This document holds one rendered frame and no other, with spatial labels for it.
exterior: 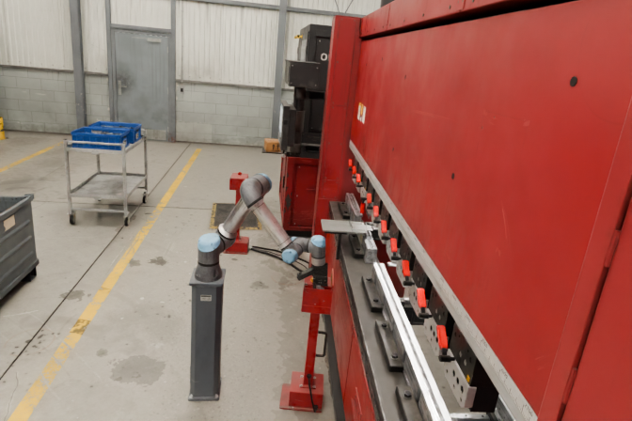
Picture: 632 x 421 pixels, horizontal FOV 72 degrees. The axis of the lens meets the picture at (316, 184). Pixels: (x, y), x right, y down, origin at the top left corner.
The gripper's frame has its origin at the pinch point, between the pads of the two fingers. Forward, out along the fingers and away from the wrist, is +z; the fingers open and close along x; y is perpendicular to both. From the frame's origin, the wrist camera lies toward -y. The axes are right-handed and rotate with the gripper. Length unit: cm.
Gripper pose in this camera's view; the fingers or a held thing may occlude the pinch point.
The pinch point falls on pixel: (314, 296)
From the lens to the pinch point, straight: 246.4
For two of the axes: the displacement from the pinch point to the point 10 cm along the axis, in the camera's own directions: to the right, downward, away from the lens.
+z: 0.0, 9.6, 2.8
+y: 10.0, 0.1, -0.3
